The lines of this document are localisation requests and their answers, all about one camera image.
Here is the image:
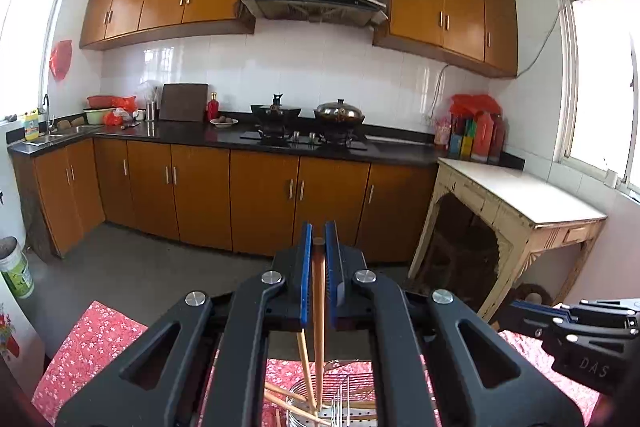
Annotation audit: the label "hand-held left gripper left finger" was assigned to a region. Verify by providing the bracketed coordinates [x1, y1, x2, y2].
[55, 222, 314, 427]

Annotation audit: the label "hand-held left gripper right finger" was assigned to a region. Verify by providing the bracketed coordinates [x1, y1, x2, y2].
[325, 221, 585, 427]

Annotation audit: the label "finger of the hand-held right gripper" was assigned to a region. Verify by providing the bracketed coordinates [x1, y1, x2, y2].
[510, 299, 640, 323]
[499, 307, 581, 345]

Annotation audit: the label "metal wire chopstick holder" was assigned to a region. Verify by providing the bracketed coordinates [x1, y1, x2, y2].
[287, 357, 377, 427]

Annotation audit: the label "worn cream side table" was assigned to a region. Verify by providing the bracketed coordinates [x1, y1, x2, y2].
[407, 157, 608, 323]

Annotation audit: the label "black gas stove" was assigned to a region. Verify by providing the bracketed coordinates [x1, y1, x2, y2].
[240, 129, 368, 152]

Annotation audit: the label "wooden lower kitchen cabinets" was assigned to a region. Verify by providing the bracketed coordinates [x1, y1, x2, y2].
[12, 138, 441, 264]

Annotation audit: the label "pan with metal lid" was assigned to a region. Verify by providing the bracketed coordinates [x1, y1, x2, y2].
[314, 98, 365, 135]

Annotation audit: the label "black wok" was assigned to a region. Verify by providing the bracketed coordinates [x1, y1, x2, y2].
[250, 93, 303, 132]

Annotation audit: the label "pink packet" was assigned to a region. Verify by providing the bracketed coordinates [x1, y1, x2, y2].
[434, 117, 452, 151]

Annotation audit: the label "black kitchen countertop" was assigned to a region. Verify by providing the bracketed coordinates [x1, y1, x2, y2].
[7, 117, 526, 170]

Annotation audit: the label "colourful box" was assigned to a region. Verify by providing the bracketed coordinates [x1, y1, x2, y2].
[448, 117, 476, 160]

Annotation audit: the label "dark cutting board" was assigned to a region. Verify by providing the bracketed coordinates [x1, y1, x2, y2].
[158, 83, 209, 122]

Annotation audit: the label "red plastic bag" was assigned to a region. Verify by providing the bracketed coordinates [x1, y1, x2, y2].
[450, 94, 502, 118]

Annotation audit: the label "red floral tablecloth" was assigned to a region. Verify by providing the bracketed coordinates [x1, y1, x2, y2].
[31, 300, 601, 427]

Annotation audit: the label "orange plastic bag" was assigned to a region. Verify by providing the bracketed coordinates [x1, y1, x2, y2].
[103, 96, 137, 126]

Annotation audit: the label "green basin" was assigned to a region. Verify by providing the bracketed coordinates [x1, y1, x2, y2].
[83, 107, 118, 126]

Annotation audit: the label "steel sink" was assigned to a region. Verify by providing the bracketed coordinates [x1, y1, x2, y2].
[22, 132, 86, 146]

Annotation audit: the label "white plastic bucket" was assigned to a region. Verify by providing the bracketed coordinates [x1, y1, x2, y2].
[0, 237, 35, 300]

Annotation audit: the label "white cabinet with floral print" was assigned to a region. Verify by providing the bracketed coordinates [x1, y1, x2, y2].
[0, 277, 46, 375]

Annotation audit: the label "yellow dish soap bottle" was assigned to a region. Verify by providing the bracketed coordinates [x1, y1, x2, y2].
[24, 109, 41, 142]

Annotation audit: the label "window with white frame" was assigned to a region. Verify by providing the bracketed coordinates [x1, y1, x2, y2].
[557, 0, 640, 195]

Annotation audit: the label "grey wall cable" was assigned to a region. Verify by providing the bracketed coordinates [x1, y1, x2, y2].
[430, 7, 561, 118]

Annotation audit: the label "red bag on wall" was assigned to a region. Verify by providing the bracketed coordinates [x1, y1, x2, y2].
[50, 40, 73, 82]

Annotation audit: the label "window with metal frame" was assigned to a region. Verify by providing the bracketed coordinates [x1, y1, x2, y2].
[0, 0, 71, 122]

